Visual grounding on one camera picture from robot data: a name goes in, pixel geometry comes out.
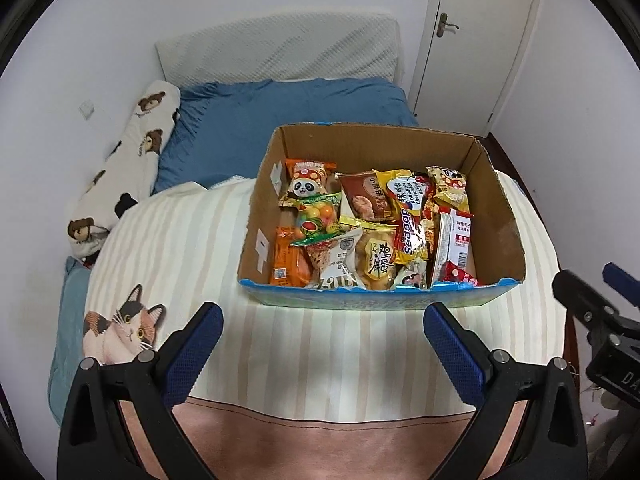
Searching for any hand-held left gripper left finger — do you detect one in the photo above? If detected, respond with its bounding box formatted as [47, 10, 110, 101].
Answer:
[56, 301, 225, 480]

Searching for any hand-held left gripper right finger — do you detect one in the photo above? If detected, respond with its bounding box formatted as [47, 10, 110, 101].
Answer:
[422, 301, 588, 480]

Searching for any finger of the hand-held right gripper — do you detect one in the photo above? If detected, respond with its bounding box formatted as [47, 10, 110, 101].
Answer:
[552, 270, 623, 333]
[602, 262, 640, 308]

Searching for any red snack packet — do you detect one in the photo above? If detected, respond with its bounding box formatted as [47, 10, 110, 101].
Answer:
[440, 260, 478, 288]

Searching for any white packet with red label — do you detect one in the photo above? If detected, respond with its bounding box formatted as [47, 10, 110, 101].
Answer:
[430, 207, 476, 286]

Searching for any white silver snack packet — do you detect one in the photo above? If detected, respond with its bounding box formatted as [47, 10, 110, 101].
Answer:
[306, 227, 363, 291]

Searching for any yellow cartoon snack packet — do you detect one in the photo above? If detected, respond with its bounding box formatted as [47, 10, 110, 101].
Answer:
[426, 165, 471, 211]

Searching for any brown snack packet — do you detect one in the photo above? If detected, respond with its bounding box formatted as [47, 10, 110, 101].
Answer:
[339, 170, 396, 223]

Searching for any green candy packet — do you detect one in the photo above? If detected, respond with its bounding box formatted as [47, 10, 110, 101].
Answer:
[290, 195, 351, 247]

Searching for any orange panda snack packet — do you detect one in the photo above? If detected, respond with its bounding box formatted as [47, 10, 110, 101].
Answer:
[279, 159, 338, 208]

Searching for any cardboard box with blue print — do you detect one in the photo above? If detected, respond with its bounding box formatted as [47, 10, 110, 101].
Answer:
[236, 122, 528, 311]

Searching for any small silver snack packet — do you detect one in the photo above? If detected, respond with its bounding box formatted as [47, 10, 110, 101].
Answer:
[395, 260, 430, 291]

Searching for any striped cat print blanket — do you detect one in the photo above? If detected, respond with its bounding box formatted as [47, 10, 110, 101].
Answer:
[82, 170, 576, 421]

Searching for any yellow pastry packet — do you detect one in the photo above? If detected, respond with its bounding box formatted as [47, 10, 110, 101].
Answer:
[340, 217, 398, 292]

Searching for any red yellow noodle packet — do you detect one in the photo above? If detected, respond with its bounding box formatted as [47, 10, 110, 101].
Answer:
[392, 195, 441, 266]

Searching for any light blue blanket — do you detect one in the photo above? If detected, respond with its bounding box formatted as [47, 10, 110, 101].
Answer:
[47, 255, 96, 411]

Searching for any orange sausage packet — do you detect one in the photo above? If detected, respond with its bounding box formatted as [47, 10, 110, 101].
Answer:
[270, 226, 313, 288]

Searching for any yellow orange snack packet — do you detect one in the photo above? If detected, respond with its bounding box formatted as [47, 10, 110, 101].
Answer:
[375, 169, 433, 221]

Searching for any bear print long pillow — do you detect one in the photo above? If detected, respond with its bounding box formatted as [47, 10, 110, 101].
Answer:
[67, 80, 182, 261]

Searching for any blue pillow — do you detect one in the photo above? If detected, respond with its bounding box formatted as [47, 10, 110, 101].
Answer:
[152, 77, 421, 193]

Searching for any white door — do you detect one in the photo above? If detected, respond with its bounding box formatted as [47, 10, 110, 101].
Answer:
[410, 0, 543, 136]

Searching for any white quilted headboard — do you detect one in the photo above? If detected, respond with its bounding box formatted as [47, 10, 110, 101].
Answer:
[155, 10, 403, 86]

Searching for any metal door handle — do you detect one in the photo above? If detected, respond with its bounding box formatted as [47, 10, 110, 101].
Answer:
[436, 12, 460, 38]

